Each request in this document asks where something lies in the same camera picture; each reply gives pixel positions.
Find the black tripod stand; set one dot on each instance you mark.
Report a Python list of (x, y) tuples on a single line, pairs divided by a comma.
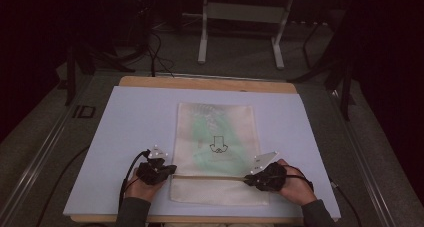
[(87, 58)]

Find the beige translucent zipper bag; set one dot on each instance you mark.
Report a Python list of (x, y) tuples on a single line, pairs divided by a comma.
[(218, 195)]

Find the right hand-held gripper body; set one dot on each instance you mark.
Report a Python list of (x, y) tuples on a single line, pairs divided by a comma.
[(273, 178)]

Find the person's right hand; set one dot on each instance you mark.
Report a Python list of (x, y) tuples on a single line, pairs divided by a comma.
[(298, 190)]

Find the light blue table mat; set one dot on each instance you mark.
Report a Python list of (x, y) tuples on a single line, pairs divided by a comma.
[(143, 120)]

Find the green garment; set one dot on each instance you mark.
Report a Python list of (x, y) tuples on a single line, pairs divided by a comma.
[(203, 137)]

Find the metal strip behind table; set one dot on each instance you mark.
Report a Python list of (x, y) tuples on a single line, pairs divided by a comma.
[(213, 76)]

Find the black metal stand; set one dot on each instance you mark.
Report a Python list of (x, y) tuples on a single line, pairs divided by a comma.
[(346, 87)]

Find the metal floor rail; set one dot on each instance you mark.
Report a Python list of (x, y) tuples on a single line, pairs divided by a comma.
[(368, 173), (36, 163)]

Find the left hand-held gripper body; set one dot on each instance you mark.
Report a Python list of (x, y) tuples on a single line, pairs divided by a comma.
[(150, 172)]

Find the white metal stand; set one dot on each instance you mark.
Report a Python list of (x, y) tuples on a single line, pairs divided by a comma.
[(245, 13)]

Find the wooden table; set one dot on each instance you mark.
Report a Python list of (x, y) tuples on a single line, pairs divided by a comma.
[(206, 84)]

